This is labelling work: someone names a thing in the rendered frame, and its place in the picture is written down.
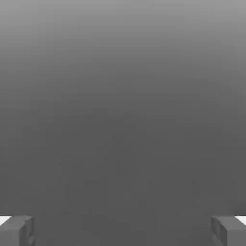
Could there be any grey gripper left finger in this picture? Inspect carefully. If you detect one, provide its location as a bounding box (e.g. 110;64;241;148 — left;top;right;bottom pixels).
0;215;36;246

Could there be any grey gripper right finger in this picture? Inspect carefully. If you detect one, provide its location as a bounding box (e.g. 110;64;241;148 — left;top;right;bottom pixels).
210;215;246;246

